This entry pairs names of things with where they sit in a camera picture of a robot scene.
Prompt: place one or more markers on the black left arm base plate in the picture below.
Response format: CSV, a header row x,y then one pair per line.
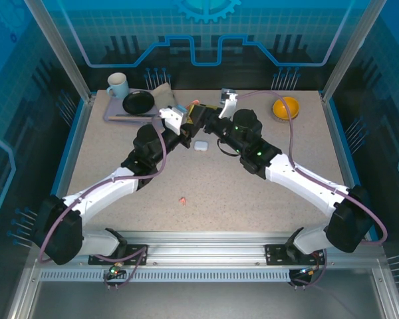
x,y
136,251

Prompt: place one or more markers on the yellow bowl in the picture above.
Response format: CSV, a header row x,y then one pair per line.
x,y
294,106

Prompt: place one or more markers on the aluminium mounting rail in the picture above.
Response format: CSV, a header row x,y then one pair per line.
x,y
203,247

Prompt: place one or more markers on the beige cloth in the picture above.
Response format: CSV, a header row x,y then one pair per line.
x,y
164,91

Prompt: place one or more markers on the lavender tray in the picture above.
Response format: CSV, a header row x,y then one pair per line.
x,y
111,106

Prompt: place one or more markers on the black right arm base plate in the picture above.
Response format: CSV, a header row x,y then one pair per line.
x,y
274,254

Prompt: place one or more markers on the light blue mug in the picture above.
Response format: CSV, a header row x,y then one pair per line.
x,y
118,88

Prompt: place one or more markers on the aluminium frame post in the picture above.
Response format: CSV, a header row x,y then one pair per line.
x,y
352,50
58,50

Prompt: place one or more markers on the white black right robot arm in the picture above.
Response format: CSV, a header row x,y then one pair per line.
x,y
306,179

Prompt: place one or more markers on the black plate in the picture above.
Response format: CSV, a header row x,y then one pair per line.
x,y
136,101

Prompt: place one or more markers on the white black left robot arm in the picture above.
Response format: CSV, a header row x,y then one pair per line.
x,y
103,186

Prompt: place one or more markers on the white earbud charging case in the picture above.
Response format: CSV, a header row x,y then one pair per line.
x,y
200,145

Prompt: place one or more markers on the wooden stick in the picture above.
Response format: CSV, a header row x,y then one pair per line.
x,y
126,117

